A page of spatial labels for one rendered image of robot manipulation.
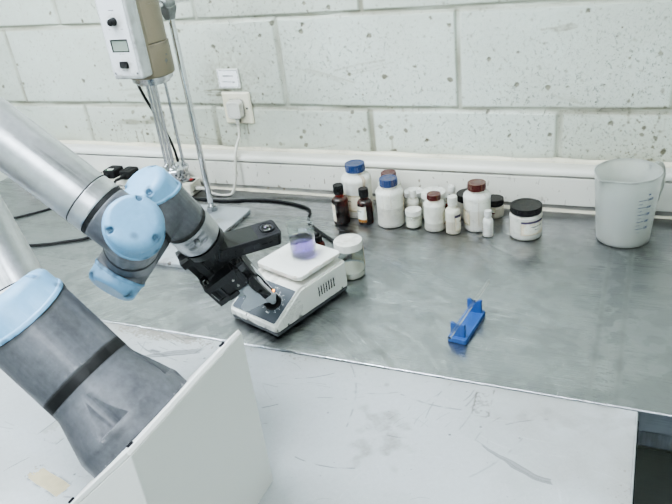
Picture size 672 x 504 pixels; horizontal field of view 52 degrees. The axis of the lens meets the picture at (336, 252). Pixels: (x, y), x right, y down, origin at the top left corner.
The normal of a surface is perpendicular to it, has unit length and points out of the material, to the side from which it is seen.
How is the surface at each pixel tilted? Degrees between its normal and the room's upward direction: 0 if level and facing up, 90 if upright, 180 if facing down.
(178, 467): 90
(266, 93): 90
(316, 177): 90
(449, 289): 0
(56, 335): 50
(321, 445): 0
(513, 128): 90
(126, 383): 29
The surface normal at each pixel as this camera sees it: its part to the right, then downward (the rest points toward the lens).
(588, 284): -0.11, -0.88
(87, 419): -0.29, -0.06
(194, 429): 0.91, 0.10
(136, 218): 0.32, -0.25
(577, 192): -0.39, 0.48
